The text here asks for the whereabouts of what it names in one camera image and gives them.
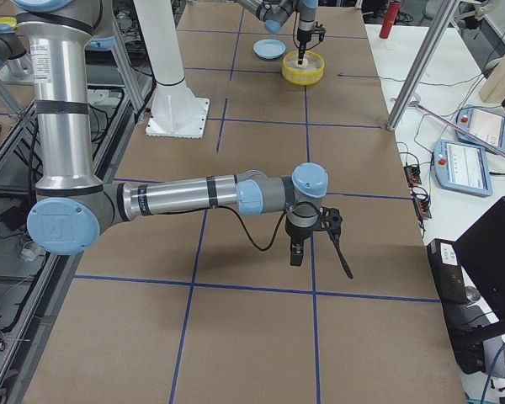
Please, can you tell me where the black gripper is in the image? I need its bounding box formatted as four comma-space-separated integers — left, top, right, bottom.
297, 19, 314, 60
285, 214, 317, 267

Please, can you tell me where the yellow rimmed steamer basket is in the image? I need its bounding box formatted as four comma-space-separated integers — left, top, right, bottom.
281, 50, 325, 86

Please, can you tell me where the blue teach pendant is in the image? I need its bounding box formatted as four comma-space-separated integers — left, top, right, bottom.
432, 140, 493, 197
456, 105, 505, 152

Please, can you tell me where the aluminium frame post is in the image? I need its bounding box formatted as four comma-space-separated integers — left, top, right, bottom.
386, 0, 460, 131

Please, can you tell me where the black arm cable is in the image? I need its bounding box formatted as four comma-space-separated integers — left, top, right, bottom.
212, 200, 325, 253

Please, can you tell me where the white steamed bun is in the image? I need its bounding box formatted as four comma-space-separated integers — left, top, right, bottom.
294, 58, 309, 69

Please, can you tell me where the near blue teach pendant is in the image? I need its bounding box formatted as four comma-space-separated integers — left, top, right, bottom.
432, 140, 493, 197

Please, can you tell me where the light blue plate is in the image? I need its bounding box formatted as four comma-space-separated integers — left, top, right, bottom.
252, 39, 286, 61

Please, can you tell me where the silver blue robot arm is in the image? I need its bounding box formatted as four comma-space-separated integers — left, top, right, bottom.
11, 1, 339, 266
237, 0, 326, 66

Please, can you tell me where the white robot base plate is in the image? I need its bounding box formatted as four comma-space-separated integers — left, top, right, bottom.
146, 95, 210, 139

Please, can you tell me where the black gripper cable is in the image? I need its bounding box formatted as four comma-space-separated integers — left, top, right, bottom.
292, 8, 326, 54

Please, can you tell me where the black computer box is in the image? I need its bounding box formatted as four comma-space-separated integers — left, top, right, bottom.
427, 239, 505, 379

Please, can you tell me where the wooden beam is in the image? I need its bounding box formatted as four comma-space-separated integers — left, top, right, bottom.
479, 55, 505, 104

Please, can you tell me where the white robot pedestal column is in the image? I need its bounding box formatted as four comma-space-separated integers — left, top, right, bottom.
134, 0, 185, 87

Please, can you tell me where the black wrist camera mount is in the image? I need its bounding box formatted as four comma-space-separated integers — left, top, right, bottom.
321, 206, 354, 279

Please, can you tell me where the red bottle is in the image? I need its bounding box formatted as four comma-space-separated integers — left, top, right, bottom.
379, 0, 401, 40

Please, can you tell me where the black monitor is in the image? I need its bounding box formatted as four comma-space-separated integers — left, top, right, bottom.
454, 196, 505, 347

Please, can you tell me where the far blue teach pendant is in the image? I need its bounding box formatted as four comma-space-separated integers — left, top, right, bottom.
456, 105, 505, 152

